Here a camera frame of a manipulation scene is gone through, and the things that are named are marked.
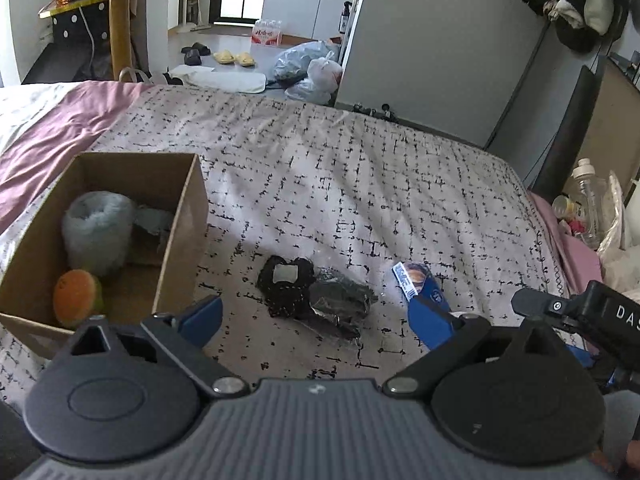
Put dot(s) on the black flat panel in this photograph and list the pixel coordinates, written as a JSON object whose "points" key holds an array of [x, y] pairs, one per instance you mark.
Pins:
{"points": [[570, 130]]}

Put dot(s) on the blue white plush toy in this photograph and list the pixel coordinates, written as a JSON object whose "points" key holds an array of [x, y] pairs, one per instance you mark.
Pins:
{"points": [[152, 220]]}

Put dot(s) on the clear plastic bottle white cap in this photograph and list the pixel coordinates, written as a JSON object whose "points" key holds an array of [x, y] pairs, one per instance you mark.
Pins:
{"points": [[590, 200]]}

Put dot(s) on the yellow slipper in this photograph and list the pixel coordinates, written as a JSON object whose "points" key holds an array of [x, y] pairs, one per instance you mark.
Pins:
{"points": [[224, 57], [245, 59]]}

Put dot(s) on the white duvet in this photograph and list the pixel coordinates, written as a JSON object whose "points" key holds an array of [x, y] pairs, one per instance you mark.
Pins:
{"points": [[25, 110]]}

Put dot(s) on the orange green ball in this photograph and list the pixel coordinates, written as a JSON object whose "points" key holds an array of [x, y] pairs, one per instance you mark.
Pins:
{"points": [[75, 300]]}

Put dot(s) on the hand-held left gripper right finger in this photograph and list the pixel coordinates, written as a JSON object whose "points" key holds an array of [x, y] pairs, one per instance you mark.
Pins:
{"points": [[432, 322]]}

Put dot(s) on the hanging black white clothes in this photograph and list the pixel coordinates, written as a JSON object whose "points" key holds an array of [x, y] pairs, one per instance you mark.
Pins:
{"points": [[575, 5]]}

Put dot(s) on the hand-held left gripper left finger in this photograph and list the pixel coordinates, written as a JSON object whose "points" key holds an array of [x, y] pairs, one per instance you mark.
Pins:
{"points": [[200, 321]]}

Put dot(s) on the dark cloth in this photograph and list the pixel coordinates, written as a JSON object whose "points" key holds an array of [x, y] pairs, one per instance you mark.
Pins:
{"points": [[342, 305]]}

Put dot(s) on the crumpled white plastic bag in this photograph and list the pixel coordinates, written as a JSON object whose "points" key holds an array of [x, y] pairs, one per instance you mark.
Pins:
{"points": [[620, 240]]}

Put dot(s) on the black spray bottle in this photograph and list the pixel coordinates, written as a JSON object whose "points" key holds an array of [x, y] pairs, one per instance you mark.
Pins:
{"points": [[345, 20]]}

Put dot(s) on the pack of water bottles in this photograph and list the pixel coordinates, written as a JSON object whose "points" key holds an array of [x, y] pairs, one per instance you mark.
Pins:
{"points": [[266, 34]]}

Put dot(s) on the brown cardboard box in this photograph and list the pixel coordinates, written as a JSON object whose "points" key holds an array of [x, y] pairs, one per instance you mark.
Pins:
{"points": [[182, 220]]}

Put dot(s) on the white floor mat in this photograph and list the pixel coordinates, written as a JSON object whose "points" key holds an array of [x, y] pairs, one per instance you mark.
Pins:
{"points": [[220, 80]]}

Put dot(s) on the grey plush toy pink heart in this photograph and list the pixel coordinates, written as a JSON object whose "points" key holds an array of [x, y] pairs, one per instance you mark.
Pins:
{"points": [[97, 230]]}

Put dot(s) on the black slipper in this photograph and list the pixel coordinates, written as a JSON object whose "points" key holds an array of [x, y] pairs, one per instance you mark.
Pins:
{"points": [[192, 59], [197, 49]]}

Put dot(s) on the brown cardboard panel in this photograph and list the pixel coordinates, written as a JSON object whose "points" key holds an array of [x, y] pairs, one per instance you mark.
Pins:
{"points": [[617, 120]]}

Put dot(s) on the blue snack packet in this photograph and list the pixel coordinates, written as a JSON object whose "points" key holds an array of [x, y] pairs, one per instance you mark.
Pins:
{"points": [[412, 277]]}

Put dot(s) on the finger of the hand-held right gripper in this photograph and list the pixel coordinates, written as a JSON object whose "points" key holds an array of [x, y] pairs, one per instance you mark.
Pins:
{"points": [[582, 352], [542, 304]]}

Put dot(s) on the round yellow-edged table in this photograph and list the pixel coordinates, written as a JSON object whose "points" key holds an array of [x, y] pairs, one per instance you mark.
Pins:
{"points": [[122, 25]]}

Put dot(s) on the black dotted chair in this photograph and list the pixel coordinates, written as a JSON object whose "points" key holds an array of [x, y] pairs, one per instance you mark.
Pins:
{"points": [[75, 25]]}

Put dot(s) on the small black floor gadgets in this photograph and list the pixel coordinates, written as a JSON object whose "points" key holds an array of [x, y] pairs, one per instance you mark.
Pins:
{"points": [[372, 110]]}

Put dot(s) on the white kitchen cabinet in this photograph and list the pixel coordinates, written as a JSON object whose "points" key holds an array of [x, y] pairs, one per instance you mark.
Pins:
{"points": [[310, 0]]}

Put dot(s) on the grey garbage bag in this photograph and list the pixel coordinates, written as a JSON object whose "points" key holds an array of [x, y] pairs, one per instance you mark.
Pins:
{"points": [[300, 62]]}

